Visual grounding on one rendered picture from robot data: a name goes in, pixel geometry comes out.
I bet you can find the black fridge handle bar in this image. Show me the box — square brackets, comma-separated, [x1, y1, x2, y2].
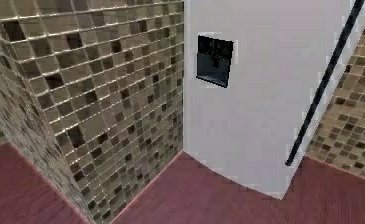
[284, 0, 365, 167]

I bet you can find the white fridge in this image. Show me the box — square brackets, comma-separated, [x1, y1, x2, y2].
[182, 0, 365, 201]

